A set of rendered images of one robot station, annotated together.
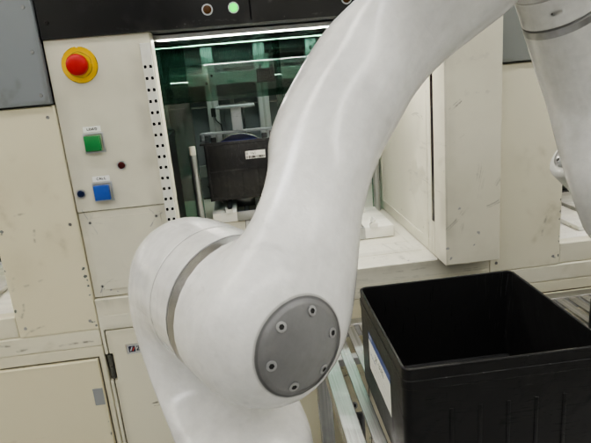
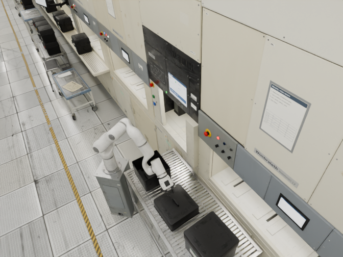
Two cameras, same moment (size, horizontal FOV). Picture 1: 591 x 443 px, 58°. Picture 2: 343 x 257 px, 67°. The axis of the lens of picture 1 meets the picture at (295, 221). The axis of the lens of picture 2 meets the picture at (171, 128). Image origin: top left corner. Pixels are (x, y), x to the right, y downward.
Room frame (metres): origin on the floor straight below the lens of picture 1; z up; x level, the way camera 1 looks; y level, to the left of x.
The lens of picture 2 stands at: (0.32, -1.77, 2.83)
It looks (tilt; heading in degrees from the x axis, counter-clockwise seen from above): 43 degrees down; 67
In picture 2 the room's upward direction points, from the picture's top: 5 degrees counter-clockwise
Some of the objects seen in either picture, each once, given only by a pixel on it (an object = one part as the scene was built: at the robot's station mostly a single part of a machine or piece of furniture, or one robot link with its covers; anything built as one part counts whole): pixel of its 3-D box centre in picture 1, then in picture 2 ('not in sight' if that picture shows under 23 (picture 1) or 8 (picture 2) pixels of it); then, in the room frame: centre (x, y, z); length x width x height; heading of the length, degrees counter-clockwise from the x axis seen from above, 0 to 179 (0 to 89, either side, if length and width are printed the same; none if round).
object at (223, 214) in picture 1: (246, 206); not in sight; (1.72, 0.16, 0.89); 0.22 x 0.21 x 0.04; 5
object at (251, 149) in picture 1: (240, 155); not in sight; (1.72, 0.16, 1.06); 0.24 x 0.20 x 0.32; 95
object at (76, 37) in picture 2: not in sight; (81, 43); (0.75, 2.84, 0.93); 0.30 x 0.28 x 0.26; 92
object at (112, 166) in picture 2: not in sight; (109, 161); (0.42, 0.06, 0.85); 0.19 x 0.19 x 0.18
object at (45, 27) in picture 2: not in sight; (46, 33); (0.26, 3.89, 0.85); 0.30 x 0.28 x 0.26; 94
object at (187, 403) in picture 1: (219, 350); (107, 144); (0.44, 0.08, 1.07); 0.19 x 0.12 x 0.24; 33
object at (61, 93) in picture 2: not in sight; (75, 92); (0.36, 2.53, 0.24); 0.97 x 0.52 x 0.48; 97
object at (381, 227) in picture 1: (346, 221); not in sight; (1.42, -0.14, 0.89); 0.22 x 0.21 x 0.04; 5
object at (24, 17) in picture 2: not in sight; (37, 28); (0.07, 5.64, 0.41); 0.81 x 0.47 x 0.82; 95
